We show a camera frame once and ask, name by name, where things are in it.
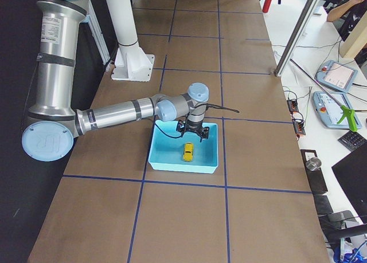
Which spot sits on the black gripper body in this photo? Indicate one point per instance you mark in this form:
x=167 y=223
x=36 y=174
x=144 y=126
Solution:
x=194 y=127

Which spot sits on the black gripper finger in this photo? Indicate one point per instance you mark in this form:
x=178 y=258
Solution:
x=181 y=127
x=204 y=133

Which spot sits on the yellow beetle toy car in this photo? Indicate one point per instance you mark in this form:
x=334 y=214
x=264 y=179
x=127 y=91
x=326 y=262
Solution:
x=188 y=152

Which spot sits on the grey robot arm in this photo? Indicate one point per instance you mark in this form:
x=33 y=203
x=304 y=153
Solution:
x=62 y=110

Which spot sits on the light blue plastic bin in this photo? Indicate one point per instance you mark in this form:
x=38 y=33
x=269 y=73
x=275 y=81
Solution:
x=167 y=149

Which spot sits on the brown paper table cover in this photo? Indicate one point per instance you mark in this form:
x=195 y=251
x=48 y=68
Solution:
x=111 y=206

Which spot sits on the right teach pendant tablet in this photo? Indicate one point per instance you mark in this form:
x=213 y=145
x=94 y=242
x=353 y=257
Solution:
x=329 y=111

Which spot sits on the teach pendant tablet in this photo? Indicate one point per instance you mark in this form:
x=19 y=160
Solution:
x=337 y=76
x=329 y=111

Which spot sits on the left teach pendant tablet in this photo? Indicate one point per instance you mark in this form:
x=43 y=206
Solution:
x=337 y=76

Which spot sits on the black keyboard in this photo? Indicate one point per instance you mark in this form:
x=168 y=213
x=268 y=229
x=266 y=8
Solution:
x=352 y=140

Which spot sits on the seated person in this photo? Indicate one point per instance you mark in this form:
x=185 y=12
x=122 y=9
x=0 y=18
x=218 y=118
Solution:
x=354 y=9

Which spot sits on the white metal bracket plate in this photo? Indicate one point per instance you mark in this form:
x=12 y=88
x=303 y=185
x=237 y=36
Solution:
x=133 y=65

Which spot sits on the white camera mast pole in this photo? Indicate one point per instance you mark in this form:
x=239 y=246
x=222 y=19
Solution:
x=123 y=21

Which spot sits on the green handled grabber stick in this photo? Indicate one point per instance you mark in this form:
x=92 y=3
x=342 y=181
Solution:
x=347 y=112

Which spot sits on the grey aluminium post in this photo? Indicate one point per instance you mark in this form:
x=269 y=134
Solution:
x=295 y=36

